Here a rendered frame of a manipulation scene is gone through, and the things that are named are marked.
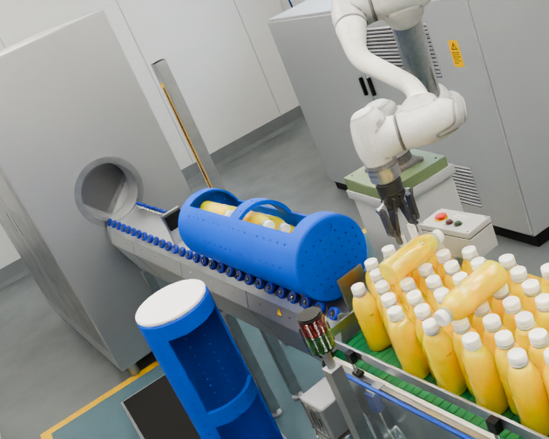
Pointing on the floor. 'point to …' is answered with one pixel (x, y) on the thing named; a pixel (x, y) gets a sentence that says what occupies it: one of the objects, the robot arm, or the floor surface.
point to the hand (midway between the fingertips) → (409, 239)
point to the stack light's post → (348, 402)
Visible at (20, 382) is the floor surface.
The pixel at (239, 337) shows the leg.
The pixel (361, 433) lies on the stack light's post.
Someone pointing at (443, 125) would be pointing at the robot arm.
